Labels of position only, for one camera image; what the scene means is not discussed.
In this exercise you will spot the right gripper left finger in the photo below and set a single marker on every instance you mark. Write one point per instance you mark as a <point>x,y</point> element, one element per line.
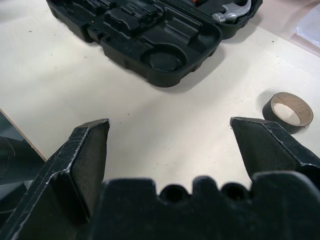
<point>60,160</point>

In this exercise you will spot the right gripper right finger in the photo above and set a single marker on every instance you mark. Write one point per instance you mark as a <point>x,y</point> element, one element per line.
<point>270,147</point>

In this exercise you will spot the silver hammer head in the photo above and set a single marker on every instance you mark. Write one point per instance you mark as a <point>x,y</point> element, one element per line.
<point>230,15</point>

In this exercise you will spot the black plastic tool case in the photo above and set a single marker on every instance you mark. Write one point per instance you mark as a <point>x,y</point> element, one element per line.
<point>160,50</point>

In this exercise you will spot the black tape roll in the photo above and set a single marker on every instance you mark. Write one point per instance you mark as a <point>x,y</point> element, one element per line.
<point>271,111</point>

